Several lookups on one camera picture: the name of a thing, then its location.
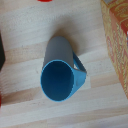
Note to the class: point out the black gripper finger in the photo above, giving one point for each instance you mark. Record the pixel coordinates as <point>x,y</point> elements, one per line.
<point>1,50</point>

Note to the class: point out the blue ceramic mug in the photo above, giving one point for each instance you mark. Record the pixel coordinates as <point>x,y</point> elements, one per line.
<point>58,81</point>

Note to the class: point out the yellow red cracker box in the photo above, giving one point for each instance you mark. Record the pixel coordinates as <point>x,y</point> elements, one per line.
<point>117,33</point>

